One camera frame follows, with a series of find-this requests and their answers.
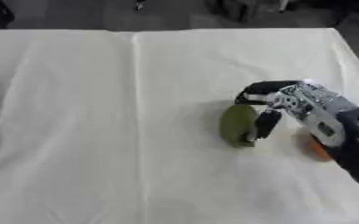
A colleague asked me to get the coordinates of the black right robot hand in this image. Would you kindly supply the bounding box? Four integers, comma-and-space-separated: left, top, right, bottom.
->
233, 80, 306, 142

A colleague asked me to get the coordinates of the olive green oval toy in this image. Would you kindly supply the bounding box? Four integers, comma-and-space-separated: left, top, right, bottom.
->
217, 103, 261, 149

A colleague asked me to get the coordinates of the orange toy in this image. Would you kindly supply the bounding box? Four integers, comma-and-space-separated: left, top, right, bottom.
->
300, 132, 338, 163

